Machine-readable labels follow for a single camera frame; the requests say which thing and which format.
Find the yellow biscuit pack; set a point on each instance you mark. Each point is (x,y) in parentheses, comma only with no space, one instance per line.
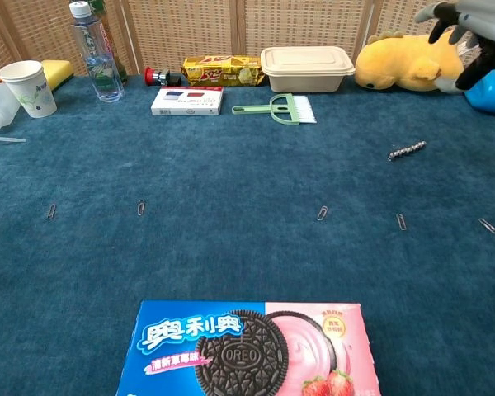
(222,72)

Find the yellow sponge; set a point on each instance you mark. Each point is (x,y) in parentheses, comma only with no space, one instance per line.
(59,70)

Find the beige lidded lunch box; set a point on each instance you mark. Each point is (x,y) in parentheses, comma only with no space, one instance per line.
(305,70)

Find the red emergency stop button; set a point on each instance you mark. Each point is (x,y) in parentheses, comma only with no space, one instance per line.
(150,75)

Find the silver bead chain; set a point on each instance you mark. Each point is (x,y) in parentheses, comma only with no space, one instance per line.
(407,151)

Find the wicker folding screen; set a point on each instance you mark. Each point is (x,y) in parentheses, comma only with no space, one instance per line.
(189,24)

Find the green white hand brush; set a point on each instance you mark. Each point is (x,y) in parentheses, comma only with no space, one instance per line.
(288,109)

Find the white paper cup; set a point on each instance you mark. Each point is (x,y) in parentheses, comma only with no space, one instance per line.
(29,90)

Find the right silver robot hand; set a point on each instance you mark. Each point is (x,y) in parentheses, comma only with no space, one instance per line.
(486,16)

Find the blue carpet table cover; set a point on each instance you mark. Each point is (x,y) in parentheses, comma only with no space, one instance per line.
(247,165)

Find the white box red blue print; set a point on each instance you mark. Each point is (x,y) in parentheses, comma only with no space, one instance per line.
(187,101)

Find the silver paper clip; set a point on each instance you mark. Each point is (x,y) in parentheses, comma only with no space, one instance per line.
(322,213)
(401,221)
(488,226)
(51,211)
(140,207)

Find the green label tea bottle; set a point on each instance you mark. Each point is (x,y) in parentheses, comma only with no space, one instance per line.
(115,57)

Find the clear plastic water bottle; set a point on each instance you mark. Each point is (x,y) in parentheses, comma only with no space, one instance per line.
(101,70)

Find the yellow plush toy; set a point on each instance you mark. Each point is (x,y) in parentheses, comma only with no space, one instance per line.
(404,57)

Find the blue pink Oreo box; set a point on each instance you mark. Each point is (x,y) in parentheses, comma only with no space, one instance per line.
(239,354)

